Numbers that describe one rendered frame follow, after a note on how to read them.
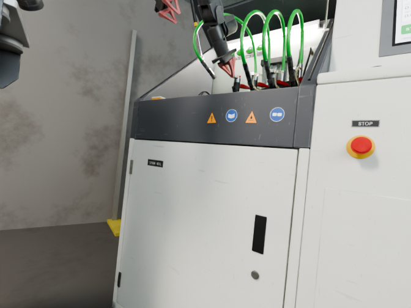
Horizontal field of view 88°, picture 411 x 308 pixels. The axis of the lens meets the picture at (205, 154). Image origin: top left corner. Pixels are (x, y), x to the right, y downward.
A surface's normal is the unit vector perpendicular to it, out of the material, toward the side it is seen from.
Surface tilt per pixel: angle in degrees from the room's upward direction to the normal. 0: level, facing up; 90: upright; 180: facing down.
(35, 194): 90
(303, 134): 90
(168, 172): 90
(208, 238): 90
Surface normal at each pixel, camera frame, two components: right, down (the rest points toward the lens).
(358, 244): -0.55, -0.07
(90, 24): 0.56, 0.04
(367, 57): -0.51, -0.30
